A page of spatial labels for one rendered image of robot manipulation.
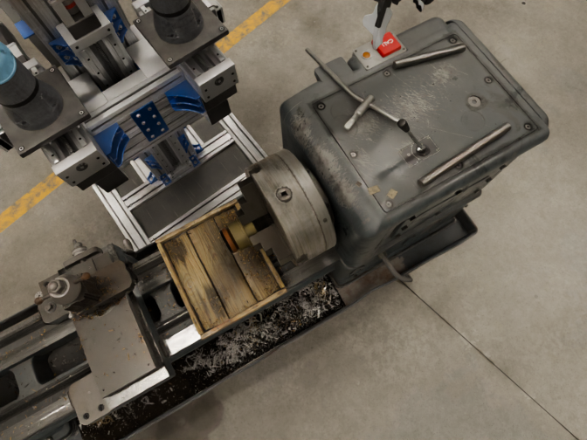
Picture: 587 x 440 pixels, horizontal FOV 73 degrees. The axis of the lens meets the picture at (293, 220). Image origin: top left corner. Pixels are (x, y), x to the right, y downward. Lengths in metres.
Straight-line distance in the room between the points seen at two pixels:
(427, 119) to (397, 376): 1.44
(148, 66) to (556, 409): 2.36
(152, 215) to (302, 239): 1.31
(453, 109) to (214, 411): 1.74
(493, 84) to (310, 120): 0.50
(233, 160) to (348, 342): 1.15
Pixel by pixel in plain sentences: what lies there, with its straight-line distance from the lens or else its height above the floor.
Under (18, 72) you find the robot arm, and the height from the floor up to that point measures 1.32.
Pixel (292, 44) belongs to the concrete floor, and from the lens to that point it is 2.90.
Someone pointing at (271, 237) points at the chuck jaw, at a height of 1.11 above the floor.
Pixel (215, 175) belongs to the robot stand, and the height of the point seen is 0.21.
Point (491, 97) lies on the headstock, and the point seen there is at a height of 1.25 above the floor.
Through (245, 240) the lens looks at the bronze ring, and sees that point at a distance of 1.08.
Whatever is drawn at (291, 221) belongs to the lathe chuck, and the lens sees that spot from 0.97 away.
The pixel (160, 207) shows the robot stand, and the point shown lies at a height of 0.21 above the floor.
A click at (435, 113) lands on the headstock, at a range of 1.12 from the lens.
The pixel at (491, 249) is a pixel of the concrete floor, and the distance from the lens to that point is 2.44.
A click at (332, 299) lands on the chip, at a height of 0.56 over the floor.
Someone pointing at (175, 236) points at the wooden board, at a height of 0.89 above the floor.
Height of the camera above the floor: 2.14
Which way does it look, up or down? 72 degrees down
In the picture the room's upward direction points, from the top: 4 degrees counter-clockwise
